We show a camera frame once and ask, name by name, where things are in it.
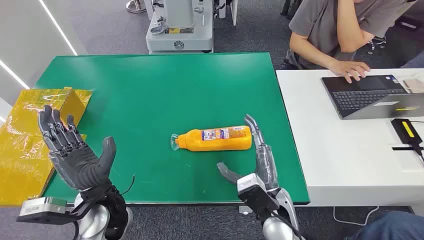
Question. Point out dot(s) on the yellow foil-wrapped box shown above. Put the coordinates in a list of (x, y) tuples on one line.
[(23, 159)]

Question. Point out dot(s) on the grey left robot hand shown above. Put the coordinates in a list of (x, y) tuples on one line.
[(82, 165)]

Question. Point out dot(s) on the white robot base machine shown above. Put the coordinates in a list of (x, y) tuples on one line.
[(185, 36)]

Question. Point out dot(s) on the dark grey laptop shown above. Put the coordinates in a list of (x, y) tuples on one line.
[(357, 96)]

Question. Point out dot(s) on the orange detergent bottle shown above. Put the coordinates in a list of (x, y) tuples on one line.
[(215, 140)]

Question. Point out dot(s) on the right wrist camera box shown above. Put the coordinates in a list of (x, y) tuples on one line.
[(251, 195)]

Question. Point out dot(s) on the person's left forearm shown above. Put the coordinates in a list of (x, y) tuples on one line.
[(346, 23)]

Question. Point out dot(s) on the black power adapter yellow label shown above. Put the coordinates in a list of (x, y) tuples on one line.
[(402, 132)]

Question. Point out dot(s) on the papers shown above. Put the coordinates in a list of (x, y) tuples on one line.
[(412, 82)]

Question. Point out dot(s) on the person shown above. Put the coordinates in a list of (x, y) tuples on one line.
[(318, 23)]

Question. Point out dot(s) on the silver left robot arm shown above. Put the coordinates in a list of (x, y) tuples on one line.
[(96, 218)]

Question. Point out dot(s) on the green table mat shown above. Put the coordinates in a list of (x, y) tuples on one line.
[(149, 99)]

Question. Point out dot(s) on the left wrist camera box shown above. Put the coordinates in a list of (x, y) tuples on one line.
[(43, 210)]

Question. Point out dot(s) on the office chair base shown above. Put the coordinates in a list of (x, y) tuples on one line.
[(376, 43)]

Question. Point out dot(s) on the person's right hand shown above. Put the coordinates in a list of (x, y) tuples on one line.
[(349, 68)]

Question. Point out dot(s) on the white table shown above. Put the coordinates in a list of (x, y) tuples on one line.
[(331, 149)]

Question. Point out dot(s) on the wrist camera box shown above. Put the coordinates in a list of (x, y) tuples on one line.
[(43, 210), (251, 195)]

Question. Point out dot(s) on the grey table bracket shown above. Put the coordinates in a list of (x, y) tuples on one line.
[(245, 210)]

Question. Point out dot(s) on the chrome stand base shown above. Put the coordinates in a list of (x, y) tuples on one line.
[(136, 6)]

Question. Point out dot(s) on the person's right forearm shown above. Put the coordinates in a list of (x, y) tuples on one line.
[(308, 53)]

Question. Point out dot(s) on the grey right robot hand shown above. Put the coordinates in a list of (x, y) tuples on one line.
[(266, 165)]

